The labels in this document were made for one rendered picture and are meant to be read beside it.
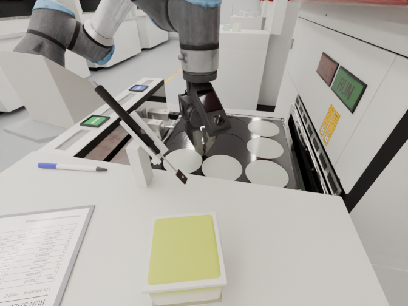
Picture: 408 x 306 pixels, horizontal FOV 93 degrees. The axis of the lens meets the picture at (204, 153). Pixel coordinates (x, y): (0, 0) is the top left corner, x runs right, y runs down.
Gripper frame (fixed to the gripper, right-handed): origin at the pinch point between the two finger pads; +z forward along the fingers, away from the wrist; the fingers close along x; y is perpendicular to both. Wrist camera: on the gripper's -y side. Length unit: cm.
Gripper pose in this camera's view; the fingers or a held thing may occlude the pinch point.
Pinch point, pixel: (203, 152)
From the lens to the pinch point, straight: 50.6
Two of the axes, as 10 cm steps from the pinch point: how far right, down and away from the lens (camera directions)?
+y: -4.1, -5.6, 7.2
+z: 0.0, 7.9, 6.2
